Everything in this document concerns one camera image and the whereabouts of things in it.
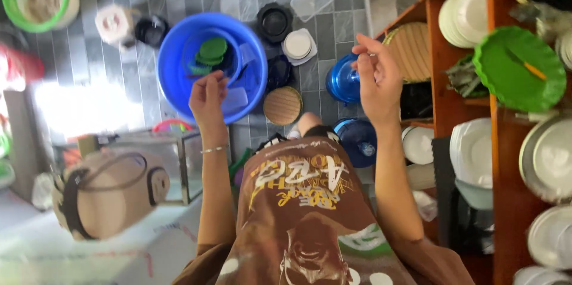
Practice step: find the person's right hand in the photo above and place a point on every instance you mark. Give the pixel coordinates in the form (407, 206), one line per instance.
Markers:
(383, 86)

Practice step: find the person's left hand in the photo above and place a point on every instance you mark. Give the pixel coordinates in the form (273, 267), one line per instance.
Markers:
(206, 102)

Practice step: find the person's left fingers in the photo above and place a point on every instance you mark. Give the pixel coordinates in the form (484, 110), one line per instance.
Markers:
(214, 81)

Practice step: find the clear plastic lid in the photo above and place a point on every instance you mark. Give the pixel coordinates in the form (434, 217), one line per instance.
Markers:
(236, 99)

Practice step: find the green round lids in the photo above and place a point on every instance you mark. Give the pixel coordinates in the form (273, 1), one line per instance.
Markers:
(212, 50)

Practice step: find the small blue plastic bowl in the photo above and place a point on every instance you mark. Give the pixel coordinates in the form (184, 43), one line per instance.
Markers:
(192, 52)

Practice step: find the large blue plastic basin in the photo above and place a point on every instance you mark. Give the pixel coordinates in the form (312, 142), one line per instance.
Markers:
(174, 61)

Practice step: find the dark blue glass bowl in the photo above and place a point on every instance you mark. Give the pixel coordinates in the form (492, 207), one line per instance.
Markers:
(279, 73)

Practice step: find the small round woven coaster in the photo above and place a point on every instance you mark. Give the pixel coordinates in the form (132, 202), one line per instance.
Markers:
(282, 106)

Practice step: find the black round container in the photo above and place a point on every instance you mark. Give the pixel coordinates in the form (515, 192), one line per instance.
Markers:
(152, 31)

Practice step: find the black round lid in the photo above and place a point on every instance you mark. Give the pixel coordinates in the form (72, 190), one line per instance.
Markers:
(274, 22)

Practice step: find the white round lids stack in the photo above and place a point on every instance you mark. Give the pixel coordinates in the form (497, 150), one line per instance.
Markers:
(298, 45)

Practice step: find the person's leg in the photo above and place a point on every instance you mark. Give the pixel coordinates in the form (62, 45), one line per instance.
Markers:
(308, 125)

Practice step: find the white blender jar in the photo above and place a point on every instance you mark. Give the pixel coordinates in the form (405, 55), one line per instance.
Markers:
(114, 24)

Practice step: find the blue glass lid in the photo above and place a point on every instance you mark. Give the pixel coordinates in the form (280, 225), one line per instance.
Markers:
(342, 83)

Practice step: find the beige rice cooker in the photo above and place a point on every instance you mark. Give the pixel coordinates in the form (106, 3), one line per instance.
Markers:
(111, 193)

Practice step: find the dark blue plastic jug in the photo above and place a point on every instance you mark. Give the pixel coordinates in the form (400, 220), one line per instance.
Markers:
(357, 142)

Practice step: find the brown printed shirt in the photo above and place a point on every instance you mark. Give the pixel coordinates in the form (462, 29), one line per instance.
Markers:
(304, 213)

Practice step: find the red plastic object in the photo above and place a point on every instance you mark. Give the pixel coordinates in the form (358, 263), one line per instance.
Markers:
(20, 67)

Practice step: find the large round woven tray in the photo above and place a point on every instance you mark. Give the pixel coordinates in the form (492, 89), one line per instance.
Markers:
(411, 52)

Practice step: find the white bowl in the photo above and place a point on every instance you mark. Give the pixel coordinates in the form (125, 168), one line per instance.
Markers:
(418, 144)

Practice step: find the stack of white plates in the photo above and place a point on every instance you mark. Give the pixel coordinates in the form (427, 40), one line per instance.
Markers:
(462, 14)

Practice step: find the white square plates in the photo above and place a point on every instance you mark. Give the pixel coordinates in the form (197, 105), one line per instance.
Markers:
(471, 151)

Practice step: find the green plastic tray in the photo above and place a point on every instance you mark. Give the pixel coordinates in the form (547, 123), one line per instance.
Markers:
(514, 70)

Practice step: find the wooden shelf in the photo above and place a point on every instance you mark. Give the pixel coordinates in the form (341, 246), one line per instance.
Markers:
(505, 186)

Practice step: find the large white round plates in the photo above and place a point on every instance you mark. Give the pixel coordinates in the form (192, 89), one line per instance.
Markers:
(549, 157)

